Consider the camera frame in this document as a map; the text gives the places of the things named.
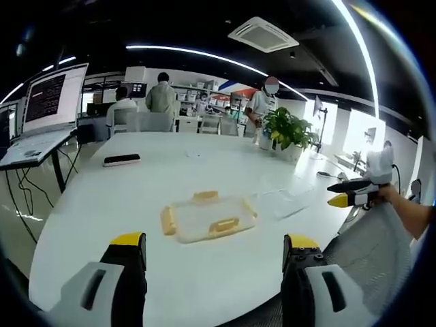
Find curved ceiling light strip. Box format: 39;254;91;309
330;0;382;119

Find laptop stand table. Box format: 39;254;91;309
0;134;80;195

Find dark background monitor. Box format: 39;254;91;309
121;81;149;100

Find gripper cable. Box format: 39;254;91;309
392;163;403;196

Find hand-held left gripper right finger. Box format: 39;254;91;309
281;233;379;327

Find green potted plant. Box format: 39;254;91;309
258;106;320;161

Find clear container lid, yellow clips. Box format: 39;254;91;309
160;190;259;245

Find person's right hand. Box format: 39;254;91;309
369;185;400;211

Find background storage shelves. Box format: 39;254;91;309
174;80;221;115

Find black and white flat device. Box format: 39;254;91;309
103;153;142;168

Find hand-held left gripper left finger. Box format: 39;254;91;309
44;232;149;327

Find long ceiling light strip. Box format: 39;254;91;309
125;44;270;78

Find clear plastic bag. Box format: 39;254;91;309
253;175;316;221

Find white laptop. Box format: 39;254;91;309
0;62;90;168

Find ceiling air conditioner vent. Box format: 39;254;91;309
227;16;300;54

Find black floor cables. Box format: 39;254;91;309
5;159;81;245

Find grey mesh office chair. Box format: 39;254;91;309
320;203;415;327

